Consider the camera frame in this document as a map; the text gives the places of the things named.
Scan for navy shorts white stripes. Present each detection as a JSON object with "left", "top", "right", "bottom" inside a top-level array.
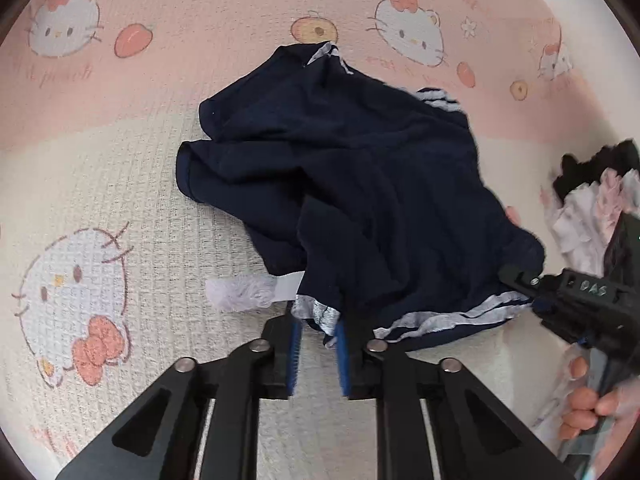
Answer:
[{"left": 176, "top": 42, "right": 544, "bottom": 350}]

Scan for right hand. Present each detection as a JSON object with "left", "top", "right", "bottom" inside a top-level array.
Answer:
[{"left": 558, "top": 377, "right": 639, "bottom": 446}]

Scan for white and dark clothes pile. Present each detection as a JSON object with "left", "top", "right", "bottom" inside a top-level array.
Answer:
[{"left": 540, "top": 140, "right": 639, "bottom": 276}]

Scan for pink cream Hello Kitty blanket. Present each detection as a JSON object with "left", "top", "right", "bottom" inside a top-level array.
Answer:
[{"left": 1, "top": 0, "right": 639, "bottom": 479}]

